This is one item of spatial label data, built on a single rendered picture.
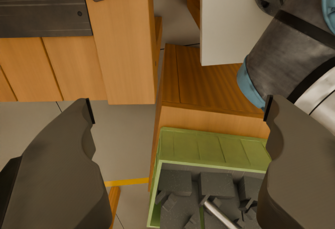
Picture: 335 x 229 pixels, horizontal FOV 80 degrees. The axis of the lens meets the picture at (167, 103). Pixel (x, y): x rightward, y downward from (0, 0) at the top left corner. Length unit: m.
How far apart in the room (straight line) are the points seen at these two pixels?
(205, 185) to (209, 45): 0.55
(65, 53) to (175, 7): 0.93
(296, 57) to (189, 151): 0.46
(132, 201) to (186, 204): 1.86
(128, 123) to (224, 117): 1.16
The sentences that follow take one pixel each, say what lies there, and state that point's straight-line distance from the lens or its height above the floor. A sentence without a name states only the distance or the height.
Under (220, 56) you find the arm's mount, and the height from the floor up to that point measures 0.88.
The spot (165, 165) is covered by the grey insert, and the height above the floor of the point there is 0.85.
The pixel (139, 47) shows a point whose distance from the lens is 0.52.
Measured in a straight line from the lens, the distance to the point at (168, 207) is 0.86.
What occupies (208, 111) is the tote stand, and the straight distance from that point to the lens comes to 0.75.
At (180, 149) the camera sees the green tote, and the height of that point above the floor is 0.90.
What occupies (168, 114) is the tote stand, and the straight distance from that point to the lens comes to 0.74.
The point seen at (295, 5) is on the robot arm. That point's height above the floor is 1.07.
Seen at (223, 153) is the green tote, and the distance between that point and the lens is 0.74.
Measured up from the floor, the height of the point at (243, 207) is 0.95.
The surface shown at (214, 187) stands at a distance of 0.88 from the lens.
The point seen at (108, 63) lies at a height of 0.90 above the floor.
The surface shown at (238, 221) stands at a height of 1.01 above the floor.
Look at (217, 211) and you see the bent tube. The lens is 0.87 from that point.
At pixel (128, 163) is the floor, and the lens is 2.17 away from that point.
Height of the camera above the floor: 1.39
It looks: 57 degrees down
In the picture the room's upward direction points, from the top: 179 degrees counter-clockwise
